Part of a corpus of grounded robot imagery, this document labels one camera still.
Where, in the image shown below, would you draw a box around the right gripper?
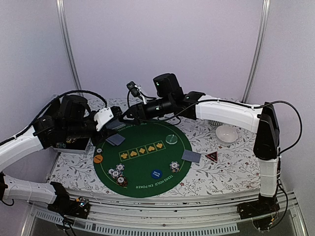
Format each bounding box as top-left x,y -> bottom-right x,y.
120,96 -> 173,125

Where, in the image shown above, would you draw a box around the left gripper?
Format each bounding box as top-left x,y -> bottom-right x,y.
65,110 -> 119,146

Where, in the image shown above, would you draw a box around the clear dealer button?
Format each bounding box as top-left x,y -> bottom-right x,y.
165,134 -> 178,145

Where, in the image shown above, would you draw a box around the blue-backed card deck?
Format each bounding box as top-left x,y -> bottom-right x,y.
105,119 -> 126,130

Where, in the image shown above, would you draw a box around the orange big blind button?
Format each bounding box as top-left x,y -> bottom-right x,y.
94,154 -> 103,164

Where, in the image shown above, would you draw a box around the face-down cards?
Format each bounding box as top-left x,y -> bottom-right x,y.
106,134 -> 125,146
182,149 -> 201,163

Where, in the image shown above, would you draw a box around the poker chip stack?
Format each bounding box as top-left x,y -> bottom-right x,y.
169,161 -> 180,173
107,163 -> 125,179

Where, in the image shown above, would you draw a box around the blue small blind button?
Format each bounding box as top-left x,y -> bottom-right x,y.
151,169 -> 162,179

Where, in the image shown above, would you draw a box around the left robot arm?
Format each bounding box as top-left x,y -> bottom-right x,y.
0,91 -> 121,213

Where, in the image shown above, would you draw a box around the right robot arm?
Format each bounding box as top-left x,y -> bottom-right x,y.
120,73 -> 281,214

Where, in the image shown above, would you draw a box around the aluminium poker set case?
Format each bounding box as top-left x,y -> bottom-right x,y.
44,94 -> 99,155

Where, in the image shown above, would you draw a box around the lower poker chip row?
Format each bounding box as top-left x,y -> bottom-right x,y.
55,142 -> 67,148

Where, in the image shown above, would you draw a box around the striped ceramic cup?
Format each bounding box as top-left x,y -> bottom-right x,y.
209,120 -> 223,126

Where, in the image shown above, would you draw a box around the white bowl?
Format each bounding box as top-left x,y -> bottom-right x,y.
215,125 -> 239,146

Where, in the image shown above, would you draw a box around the round green poker mat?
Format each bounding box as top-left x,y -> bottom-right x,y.
94,122 -> 192,198

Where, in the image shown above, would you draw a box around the black red triangle token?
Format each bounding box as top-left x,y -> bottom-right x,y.
205,151 -> 218,163

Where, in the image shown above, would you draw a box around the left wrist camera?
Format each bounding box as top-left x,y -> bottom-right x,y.
94,106 -> 122,132

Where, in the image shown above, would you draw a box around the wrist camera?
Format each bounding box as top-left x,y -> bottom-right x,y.
126,81 -> 147,104
94,106 -> 122,132

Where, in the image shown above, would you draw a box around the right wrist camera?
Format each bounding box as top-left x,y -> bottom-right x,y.
126,81 -> 147,104

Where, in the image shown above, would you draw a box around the left aluminium frame post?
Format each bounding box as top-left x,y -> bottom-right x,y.
56,0 -> 82,90

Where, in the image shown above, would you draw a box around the aluminium frame post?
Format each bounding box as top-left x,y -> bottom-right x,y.
242,0 -> 271,103
56,0 -> 82,90

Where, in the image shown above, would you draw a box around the front aluminium rail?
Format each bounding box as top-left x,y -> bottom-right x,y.
22,190 -> 310,236

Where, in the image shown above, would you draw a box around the right aluminium frame post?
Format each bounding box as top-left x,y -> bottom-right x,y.
242,0 -> 271,103

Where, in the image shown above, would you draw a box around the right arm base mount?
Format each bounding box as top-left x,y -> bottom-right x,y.
237,194 -> 280,231

